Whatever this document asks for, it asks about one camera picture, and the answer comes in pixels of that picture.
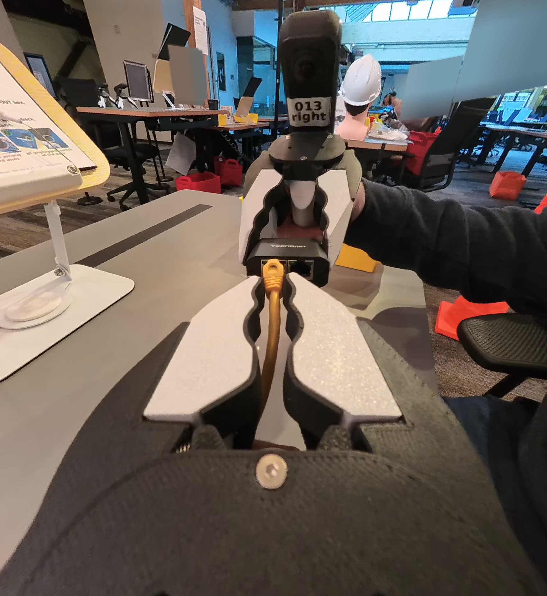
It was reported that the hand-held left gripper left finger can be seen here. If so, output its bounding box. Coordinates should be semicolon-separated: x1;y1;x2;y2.
143;275;266;450

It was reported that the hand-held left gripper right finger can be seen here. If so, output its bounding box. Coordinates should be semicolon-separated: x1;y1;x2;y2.
284;272;404;450

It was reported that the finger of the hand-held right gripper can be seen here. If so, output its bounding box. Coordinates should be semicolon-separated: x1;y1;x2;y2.
315;169;353;275
237;170;283;267

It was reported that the black network adapter box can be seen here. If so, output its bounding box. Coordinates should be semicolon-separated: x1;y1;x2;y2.
244;238;334;286

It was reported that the orange ethernet cable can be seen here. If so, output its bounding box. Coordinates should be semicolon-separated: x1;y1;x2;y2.
260;259;287;408

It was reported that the person's right forearm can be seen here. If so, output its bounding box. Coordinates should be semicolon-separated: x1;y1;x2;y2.
343;179;547;336

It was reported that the person's right hand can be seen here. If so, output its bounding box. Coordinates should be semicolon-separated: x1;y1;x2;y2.
280;223;324;242

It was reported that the red plastic bin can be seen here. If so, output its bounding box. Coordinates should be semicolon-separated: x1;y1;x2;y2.
176;171;222;195
214;157;243;186

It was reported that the white hard hat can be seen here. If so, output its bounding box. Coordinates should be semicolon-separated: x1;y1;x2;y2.
339;53;382;105

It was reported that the yellow plastic bin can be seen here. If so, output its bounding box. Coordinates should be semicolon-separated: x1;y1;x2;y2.
335;244;381;274

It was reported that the mannequin head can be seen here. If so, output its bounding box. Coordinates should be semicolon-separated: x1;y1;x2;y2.
336;102;372;140

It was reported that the white hanging paper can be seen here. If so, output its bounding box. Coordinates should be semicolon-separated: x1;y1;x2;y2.
165;133;197;173

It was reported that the black swivel chair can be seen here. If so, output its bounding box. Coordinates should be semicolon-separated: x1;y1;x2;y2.
406;98;497;187

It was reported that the white display stand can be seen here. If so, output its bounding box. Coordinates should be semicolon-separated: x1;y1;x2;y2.
0;173;135;390

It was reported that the wooden top desk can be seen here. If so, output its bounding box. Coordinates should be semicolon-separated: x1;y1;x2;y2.
75;106;274;208

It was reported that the wooden display board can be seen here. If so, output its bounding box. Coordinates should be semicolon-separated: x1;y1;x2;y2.
0;26;111;219

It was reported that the black mesh office chair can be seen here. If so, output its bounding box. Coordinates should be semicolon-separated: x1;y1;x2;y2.
457;314;547;399

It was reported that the orange plastic bin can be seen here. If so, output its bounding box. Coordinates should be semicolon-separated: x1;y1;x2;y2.
490;171;527;201

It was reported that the person's torso in dark sweater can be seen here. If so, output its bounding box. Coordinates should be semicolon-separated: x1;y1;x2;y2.
443;372;547;596

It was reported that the printed instruction sheet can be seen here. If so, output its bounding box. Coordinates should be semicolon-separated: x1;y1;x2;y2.
0;35;98;187

